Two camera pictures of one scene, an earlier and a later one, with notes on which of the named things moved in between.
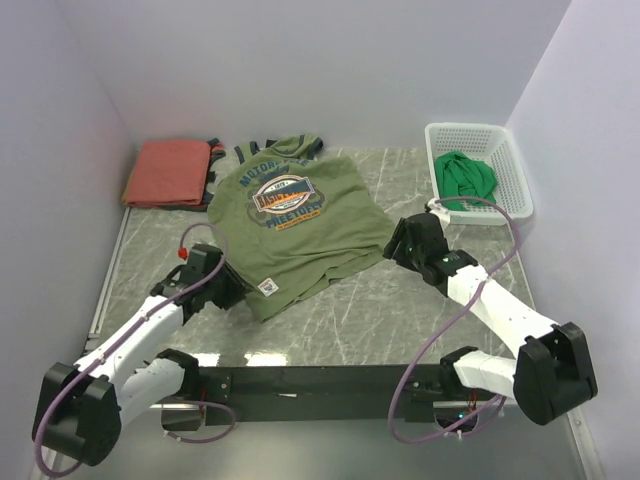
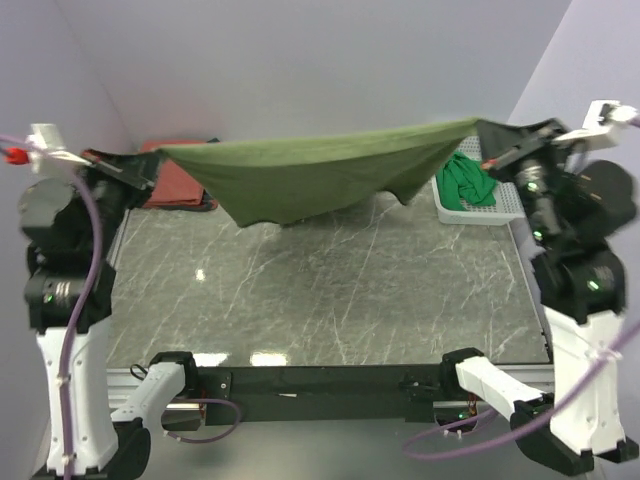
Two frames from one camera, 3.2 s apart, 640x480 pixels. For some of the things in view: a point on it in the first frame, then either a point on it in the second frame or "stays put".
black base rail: (328, 394) stays put
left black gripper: (236, 286) to (135, 172)
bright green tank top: (460, 176) stays put
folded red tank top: (170, 173) stays put
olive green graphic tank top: (292, 220) to (313, 174)
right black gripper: (391, 246) to (504, 146)
